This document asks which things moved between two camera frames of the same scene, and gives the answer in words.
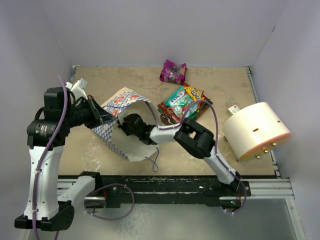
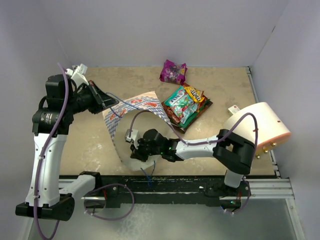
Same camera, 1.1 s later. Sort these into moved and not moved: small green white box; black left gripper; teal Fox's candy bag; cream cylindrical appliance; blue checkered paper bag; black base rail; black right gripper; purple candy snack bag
Moved: black right gripper; blue checkered paper bag; black left gripper
Not moved: small green white box; teal Fox's candy bag; cream cylindrical appliance; purple candy snack bag; black base rail
